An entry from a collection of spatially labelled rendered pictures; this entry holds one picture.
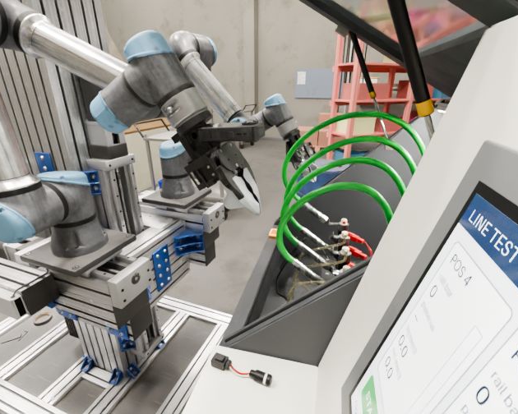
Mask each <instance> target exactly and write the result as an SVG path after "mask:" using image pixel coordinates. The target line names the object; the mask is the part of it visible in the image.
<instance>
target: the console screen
mask: <svg viewBox="0 0 518 414"><path fill-rule="evenodd" d="M341 414H518V149H513V148H511V147H509V146H506V145H502V144H499V143H497V142H495V141H492V140H486V141H484V142H483V144H482V146H481V147H480V149H479V152H478V153H477V154H476V156H475V157H474V160H473V162H472V163H471V165H470V166H469V168H468V170H467V172H466V173H465V175H464V177H463V178H462V180H461V182H460V184H459V186H458V187H457V188H456V191H455V193H454V194H453V196H452V197H451V199H450V201H449V203H448V204H447V206H446V208H445V209H444V211H443V213H442V215H441V217H440V218H439V219H438V221H437V224H436V225H435V227H434V229H433V230H432V232H431V234H430V235H429V237H428V239H427V240H426V242H425V244H424V246H423V248H422V250H421V251H420V252H419V255H418V256H417V258H416V260H415V262H414V263H413V265H412V267H411V268H410V270H409V272H408V273H407V275H406V277H405V279H404V281H403V283H402V284H401V285H400V287H399V289H398V291H397V293H396V294H395V296H394V298H393V299H392V301H391V303H390V305H389V306H388V308H387V309H386V312H385V314H384V315H383V316H382V318H381V320H380V322H379V324H378V325H377V327H376V329H375V330H374V332H373V334H372V336H371V337H370V339H369V340H368V343H367V345H366V346H365V348H364V349H363V351H362V353H361V355H360V356H359V358H358V360H357V361H356V363H355V365H354V367H353V369H352V370H351V371H350V373H349V376H348V377H347V379H346V381H345V382H344V384H343V386H342V387H341Z"/></svg>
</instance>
